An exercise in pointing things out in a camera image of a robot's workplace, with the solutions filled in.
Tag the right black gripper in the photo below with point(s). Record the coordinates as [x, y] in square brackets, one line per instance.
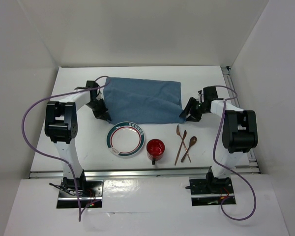
[194, 117]

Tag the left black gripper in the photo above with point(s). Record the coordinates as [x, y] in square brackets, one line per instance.
[102, 113]

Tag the blue cloth placemat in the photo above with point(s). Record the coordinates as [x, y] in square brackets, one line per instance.
[143, 101]

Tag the white plate green red rim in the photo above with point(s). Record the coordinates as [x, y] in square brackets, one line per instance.
[125, 139]

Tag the red mug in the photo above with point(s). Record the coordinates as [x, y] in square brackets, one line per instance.
[155, 150]

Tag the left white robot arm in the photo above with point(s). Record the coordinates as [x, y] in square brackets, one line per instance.
[61, 126]

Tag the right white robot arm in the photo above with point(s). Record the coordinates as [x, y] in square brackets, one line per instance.
[238, 129]

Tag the copper spoon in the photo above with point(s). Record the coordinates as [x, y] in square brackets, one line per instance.
[192, 141]

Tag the aluminium rail right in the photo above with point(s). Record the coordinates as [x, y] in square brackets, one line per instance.
[247, 159]

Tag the aluminium rail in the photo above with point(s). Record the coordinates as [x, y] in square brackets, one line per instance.
[146, 173]
[247, 159]

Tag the aluminium rail front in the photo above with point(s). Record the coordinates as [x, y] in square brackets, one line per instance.
[146, 173]

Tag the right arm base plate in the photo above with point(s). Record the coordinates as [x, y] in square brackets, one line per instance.
[205, 192]

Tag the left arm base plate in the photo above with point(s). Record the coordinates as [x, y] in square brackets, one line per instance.
[91, 195]

